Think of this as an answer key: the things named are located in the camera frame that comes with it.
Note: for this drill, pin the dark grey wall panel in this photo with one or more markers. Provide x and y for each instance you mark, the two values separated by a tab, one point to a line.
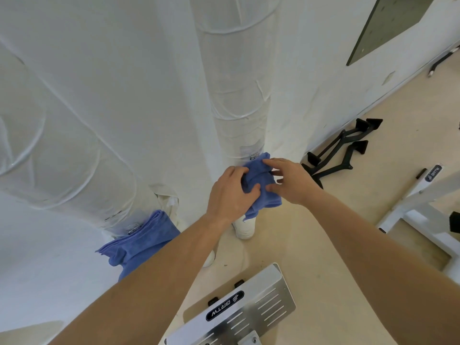
388	25

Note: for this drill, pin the small blue cleaning cloth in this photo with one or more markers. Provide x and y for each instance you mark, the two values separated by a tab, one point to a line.
259	176

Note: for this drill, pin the person's left hand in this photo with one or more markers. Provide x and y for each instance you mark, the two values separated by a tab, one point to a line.
226	197

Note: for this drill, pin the large blue folded towel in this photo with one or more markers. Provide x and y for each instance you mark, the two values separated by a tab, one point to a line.
140	244

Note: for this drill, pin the person's left thumb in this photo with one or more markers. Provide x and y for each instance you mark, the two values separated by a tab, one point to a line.
251	193

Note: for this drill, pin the slanted white wrapped pipe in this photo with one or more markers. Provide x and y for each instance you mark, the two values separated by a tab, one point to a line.
54	158

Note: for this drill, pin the black rubber end cap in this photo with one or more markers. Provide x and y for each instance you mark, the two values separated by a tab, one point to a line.
455	222

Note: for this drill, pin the person's right forearm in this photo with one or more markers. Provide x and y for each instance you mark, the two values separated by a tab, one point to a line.
388	269

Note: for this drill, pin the white gym machine frame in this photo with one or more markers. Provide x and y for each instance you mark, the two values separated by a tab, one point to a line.
418	208

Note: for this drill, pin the silver slotted metal footplate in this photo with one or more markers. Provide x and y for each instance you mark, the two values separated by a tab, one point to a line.
240	314

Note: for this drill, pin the person's right hand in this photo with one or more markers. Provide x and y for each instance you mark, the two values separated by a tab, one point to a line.
296	183

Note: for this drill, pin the black bar with white tip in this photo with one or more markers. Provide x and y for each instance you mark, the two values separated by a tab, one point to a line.
442	61

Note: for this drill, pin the person's left forearm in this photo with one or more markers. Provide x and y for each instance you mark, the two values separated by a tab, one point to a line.
151	283

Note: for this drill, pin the person's right thumb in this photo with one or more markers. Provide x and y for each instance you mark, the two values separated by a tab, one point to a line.
276	189

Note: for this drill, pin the upright white wrapped pipe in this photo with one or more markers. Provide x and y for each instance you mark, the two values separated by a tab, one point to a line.
237	86

